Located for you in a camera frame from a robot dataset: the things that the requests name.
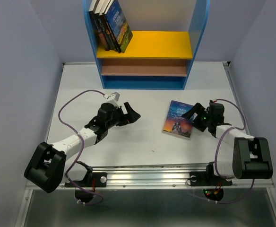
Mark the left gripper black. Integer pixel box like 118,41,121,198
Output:
106,102,140,129

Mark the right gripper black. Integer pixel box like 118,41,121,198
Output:
181,102,212,132

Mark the Jane Eyre book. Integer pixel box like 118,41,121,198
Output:
162,100,193,139

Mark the A Tale of Two Cities book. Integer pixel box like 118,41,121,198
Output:
88,0,110,52

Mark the Animal Farm book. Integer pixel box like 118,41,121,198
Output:
106,0,133,53

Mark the Three Days to See book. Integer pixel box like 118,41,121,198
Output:
100,0,121,53

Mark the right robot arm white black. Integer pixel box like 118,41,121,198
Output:
182,99,273,184

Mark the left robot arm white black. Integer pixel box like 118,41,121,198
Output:
24,102,141,193

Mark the blue yellow wooden bookshelf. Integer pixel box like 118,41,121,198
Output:
83,0,210,90

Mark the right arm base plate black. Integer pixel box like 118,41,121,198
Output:
189,171,233,187

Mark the aluminium mounting rail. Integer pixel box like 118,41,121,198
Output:
69,164,274,190

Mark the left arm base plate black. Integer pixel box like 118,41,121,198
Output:
73,172,107,188

